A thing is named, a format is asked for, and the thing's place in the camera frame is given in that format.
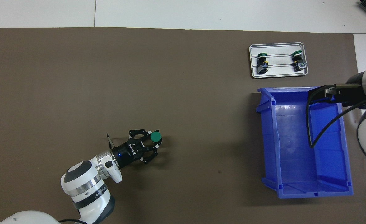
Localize grey metal tray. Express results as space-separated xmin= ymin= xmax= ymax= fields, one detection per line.
xmin=249 ymin=42 xmax=309 ymax=79

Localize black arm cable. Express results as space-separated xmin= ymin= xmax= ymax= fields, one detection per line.
xmin=107 ymin=134 xmax=116 ymax=153
xmin=307 ymin=83 xmax=366 ymax=149

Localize blue plastic storage bin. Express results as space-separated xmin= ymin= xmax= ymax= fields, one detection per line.
xmin=255 ymin=86 xmax=354 ymax=199

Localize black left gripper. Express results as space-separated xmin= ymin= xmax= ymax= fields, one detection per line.
xmin=112 ymin=129 xmax=163 ymax=169

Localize green push button switch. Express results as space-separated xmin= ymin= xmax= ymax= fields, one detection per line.
xmin=256 ymin=52 xmax=270 ymax=75
xmin=150 ymin=131 xmax=163 ymax=145
xmin=291 ymin=50 xmax=308 ymax=72

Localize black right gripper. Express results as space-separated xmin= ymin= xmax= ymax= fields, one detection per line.
xmin=309 ymin=72 xmax=366 ymax=108

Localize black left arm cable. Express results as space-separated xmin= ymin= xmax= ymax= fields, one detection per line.
xmin=107 ymin=134 xmax=116 ymax=153

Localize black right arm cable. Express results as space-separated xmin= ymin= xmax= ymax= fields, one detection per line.
xmin=307 ymin=83 xmax=366 ymax=149

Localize brown table mat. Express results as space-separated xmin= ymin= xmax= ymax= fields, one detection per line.
xmin=0 ymin=27 xmax=366 ymax=224

